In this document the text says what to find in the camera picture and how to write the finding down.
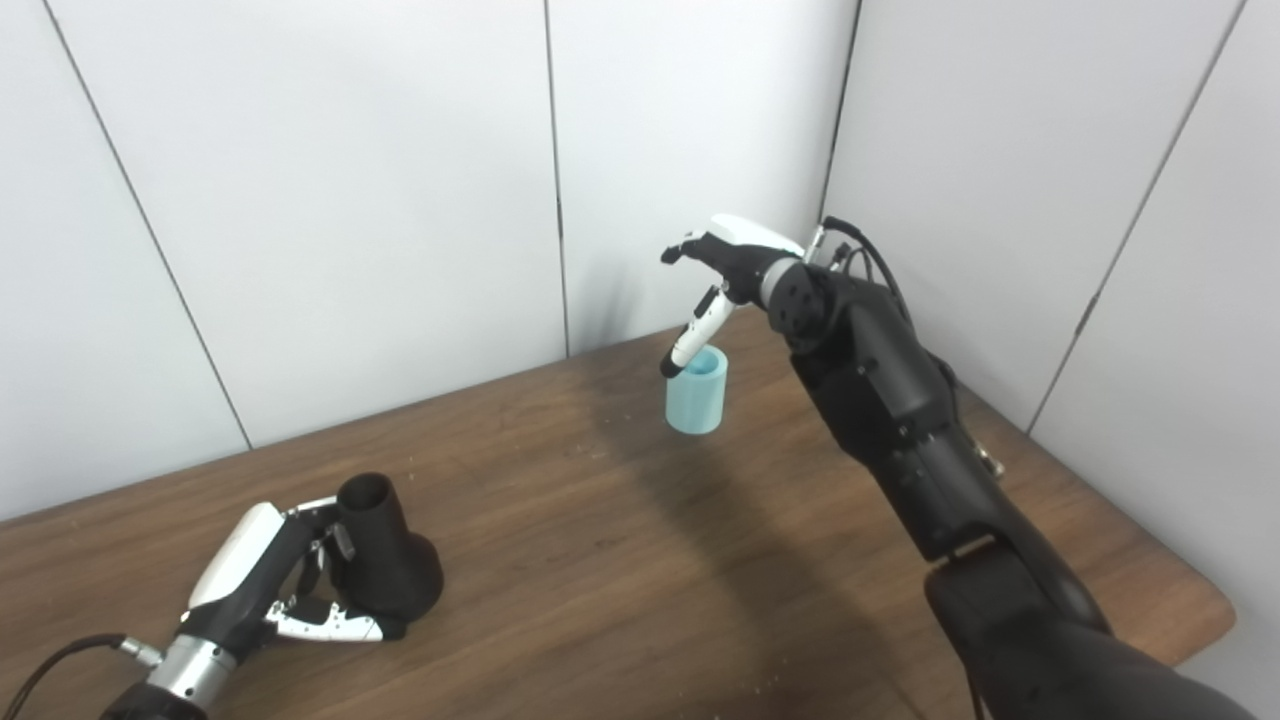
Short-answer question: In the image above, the black nozzle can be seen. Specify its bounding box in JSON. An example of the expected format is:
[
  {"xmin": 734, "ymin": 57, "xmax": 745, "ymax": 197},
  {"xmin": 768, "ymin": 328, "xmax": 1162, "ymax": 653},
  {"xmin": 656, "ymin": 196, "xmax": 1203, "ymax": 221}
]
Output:
[{"xmin": 335, "ymin": 472, "xmax": 445, "ymax": 627}]

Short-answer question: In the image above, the light blue cylinder cup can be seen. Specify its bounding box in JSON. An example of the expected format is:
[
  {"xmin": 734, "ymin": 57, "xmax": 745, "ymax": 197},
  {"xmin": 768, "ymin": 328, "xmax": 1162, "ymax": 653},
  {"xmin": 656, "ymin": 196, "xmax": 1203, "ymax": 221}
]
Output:
[{"xmin": 665, "ymin": 346, "xmax": 730, "ymax": 436}]

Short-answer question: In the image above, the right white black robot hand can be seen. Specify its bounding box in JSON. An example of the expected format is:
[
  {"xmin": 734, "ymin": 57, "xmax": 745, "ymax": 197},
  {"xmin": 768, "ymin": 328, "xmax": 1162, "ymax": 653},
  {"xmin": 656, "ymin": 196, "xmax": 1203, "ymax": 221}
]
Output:
[{"xmin": 659, "ymin": 214, "xmax": 807, "ymax": 380}]

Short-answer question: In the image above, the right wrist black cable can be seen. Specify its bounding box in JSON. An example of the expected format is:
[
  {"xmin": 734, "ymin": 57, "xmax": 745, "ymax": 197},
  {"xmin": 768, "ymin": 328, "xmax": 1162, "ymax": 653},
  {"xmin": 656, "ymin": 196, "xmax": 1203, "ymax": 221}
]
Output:
[{"xmin": 805, "ymin": 216, "xmax": 916, "ymax": 331}]

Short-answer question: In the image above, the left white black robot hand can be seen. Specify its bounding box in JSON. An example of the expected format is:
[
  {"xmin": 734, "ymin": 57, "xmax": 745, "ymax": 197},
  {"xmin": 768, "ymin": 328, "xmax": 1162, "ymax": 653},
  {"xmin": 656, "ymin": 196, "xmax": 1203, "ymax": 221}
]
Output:
[{"xmin": 178, "ymin": 497, "xmax": 409, "ymax": 663}]

